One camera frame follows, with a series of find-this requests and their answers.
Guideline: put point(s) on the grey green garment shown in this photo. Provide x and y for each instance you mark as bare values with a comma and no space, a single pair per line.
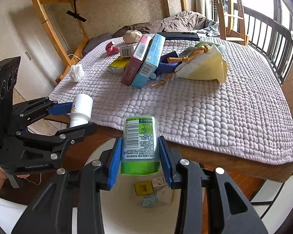
211,29

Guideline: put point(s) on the white garment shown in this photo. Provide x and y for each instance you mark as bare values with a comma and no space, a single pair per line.
2,207

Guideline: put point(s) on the black flat box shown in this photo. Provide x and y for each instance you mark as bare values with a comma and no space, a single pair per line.
180,36

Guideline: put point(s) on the white medicine box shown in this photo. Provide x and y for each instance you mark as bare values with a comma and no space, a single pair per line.
128,51

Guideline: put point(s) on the light blue box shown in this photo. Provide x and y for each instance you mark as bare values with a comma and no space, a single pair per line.
149,61

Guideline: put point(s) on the dark grey pillow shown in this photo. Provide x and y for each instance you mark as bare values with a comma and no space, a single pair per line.
97,40

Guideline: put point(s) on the green labelled bottle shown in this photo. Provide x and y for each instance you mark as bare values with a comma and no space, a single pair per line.
140,139

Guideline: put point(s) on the white round bin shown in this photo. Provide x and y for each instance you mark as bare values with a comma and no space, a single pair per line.
127,212

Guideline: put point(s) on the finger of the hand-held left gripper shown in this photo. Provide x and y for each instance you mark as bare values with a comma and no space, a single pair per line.
80,131
61,108

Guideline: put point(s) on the blue crumpled tissue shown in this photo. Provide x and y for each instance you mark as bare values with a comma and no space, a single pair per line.
147,202

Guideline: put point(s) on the brown duvet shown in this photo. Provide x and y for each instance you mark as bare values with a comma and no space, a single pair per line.
173,20

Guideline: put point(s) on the small yellow square packet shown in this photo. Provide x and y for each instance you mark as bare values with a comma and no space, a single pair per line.
143,189

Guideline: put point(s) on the pink knotted foam tube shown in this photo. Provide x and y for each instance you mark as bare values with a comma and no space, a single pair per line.
111,50

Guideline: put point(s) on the dark blue pouch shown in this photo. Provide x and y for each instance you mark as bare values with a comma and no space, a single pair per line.
166,64

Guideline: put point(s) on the pale yellow bag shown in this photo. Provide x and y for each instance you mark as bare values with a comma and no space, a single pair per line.
207,65

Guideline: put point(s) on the wooden bunk bed frame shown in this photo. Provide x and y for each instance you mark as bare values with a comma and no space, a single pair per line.
53,29

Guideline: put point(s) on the yellow printed packet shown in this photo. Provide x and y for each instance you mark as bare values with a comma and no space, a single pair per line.
118,64

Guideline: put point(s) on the maroon and pink box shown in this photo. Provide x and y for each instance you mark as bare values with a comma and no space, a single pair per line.
134,65

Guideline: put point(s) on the white pill bottle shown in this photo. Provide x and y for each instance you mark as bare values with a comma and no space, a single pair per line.
81,107

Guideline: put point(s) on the black window railing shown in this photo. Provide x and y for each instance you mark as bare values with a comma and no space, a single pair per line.
263,29

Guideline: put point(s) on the white plastic bag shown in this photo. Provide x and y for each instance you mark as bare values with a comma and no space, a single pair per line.
77,73

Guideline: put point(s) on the lavender knitted blanket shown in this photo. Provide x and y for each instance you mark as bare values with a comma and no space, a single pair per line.
210,114

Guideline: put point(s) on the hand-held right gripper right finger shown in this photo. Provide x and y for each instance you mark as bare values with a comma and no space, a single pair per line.
164,160

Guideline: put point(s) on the wooden bunk bed ladder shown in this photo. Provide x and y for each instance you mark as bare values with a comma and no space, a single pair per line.
224,12

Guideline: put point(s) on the beige crumpled paper ball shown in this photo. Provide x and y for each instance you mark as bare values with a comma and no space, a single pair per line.
131,36

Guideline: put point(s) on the small white carton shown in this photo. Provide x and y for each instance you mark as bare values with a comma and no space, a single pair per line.
162,192

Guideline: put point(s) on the black wall mount bar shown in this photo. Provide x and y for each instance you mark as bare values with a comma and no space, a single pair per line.
75,15

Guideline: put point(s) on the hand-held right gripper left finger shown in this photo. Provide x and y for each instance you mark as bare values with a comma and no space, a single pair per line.
114,165

